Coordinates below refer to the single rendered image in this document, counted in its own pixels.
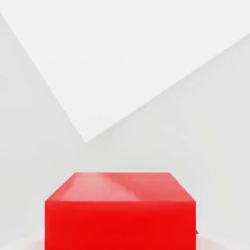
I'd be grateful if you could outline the small red cube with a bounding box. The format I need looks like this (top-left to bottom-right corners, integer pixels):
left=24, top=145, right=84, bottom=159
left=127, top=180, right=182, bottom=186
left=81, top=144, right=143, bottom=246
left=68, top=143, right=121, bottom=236
left=44, top=172, right=197, bottom=250

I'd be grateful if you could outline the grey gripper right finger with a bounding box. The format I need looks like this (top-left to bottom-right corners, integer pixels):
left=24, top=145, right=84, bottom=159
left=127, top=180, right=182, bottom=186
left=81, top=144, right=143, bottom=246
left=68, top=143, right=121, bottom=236
left=195, top=229, right=223, bottom=250

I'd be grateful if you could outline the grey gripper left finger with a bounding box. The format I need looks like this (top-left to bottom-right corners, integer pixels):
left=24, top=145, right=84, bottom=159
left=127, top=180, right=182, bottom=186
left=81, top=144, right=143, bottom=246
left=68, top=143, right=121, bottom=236
left=24, top=238, right=45, bottom=250

